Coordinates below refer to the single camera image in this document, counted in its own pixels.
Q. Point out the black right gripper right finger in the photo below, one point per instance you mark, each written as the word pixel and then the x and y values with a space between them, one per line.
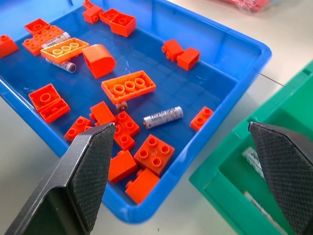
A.
pixel 286 166

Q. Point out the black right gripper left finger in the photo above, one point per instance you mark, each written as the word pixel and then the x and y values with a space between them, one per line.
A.
pixel 80 176

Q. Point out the green plastic bin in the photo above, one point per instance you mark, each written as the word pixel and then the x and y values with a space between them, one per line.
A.
pixel 281 122

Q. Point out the silver AA battery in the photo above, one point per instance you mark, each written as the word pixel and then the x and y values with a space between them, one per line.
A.
pixel 261 213
pixel 163 117
pixel 253 161
pixel 66 66
pixel 122 106
pixel 56 40

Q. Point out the orange 1x2 brick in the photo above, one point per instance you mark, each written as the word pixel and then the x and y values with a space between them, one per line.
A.
pixel 55 112

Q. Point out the red 2x2 plastic building brick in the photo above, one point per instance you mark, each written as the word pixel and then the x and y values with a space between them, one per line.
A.
pixel 154 154

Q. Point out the red upturned square block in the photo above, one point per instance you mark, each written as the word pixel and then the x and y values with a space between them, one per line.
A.
pixel 36 26
pixel 45 96

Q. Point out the red rounded building block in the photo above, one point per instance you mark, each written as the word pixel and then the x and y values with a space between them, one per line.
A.
pixel 99 61

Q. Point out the blue plastic tray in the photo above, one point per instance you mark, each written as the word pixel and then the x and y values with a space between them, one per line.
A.
pixel 190 80

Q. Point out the red eight-stud plate block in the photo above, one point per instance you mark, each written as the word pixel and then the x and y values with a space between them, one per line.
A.
pixel 36 41

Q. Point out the red sloped building block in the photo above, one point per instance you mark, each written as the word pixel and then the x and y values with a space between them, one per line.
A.
pixel 7 47

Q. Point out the red block with side studs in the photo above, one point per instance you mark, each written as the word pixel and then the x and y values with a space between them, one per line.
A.
pixel 92 13

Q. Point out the red plastic bag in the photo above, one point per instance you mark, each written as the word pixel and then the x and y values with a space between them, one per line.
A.
pixel 247 4

